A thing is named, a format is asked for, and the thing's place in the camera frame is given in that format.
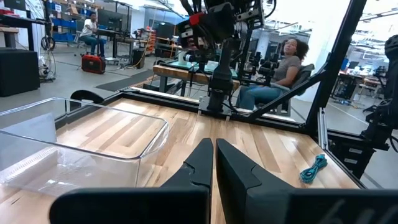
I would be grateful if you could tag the black table edge rail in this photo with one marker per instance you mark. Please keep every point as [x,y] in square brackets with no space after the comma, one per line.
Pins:
[174,104]

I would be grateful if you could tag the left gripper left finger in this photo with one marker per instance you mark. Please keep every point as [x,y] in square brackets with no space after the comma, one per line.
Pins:
[189,202]

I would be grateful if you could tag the black office chair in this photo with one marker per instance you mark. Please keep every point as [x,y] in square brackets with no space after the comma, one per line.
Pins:
[304,77]

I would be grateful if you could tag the clear plastic bin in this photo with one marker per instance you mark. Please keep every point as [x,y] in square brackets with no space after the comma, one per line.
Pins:
[93,174]

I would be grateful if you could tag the black frame post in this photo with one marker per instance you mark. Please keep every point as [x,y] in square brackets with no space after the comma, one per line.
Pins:
[339,62]

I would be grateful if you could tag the black computer monitor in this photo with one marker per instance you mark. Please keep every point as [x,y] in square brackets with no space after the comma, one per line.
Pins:
[109,19]

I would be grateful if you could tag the red black toolbox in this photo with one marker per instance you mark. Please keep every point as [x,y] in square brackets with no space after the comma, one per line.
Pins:
[93,63]

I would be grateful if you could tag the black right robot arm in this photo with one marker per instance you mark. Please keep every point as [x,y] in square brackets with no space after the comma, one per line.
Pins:
[221,77]

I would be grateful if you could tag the black floor mat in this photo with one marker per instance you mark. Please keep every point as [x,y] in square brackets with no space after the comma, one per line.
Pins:
[124,81]

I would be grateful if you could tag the wooden workbench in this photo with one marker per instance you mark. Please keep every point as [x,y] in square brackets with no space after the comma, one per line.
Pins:
[180,74]

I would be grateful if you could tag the white pot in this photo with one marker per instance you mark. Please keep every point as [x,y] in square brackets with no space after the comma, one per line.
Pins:
[182,57]

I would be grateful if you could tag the black waste bin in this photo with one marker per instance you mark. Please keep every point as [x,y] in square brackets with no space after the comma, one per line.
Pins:
[138,58]

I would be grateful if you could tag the black cabinet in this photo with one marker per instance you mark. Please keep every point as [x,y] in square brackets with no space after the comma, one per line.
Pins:
[18,71]

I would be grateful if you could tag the black diagonal frame brace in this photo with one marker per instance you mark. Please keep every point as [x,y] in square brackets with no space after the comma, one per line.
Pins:
[289,95]

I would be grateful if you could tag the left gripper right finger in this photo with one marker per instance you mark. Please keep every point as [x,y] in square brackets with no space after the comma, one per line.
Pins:
[248,199]

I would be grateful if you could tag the person seated on chair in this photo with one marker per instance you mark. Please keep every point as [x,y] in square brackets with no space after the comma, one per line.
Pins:
[286,71]

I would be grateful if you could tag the red parts rack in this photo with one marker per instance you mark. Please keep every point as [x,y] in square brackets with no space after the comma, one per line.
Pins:
[150,40]

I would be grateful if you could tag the shelf with blue bins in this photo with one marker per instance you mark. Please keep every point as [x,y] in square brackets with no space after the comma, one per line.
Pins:
[63,23]

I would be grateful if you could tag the person seated at desk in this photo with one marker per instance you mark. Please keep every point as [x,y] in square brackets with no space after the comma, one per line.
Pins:
[88,29]

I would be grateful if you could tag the black desk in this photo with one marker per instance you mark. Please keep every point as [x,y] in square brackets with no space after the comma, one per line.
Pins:
[18,21]

